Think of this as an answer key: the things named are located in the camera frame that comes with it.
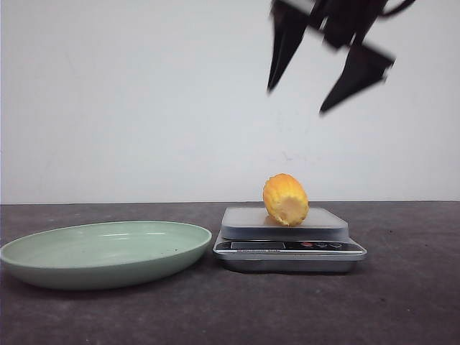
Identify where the yellow corn cob piece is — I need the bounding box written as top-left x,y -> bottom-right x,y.
262,173 -> 309,226

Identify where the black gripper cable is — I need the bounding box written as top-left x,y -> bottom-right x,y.
380,0 -> 418,16

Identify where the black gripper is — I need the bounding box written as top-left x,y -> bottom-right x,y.
267,1 -> 395,115

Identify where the silver digital kitchen scale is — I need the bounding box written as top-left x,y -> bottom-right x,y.
213,207 -> 367,273

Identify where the light green plate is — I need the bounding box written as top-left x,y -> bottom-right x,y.
1,221 -> 212,290

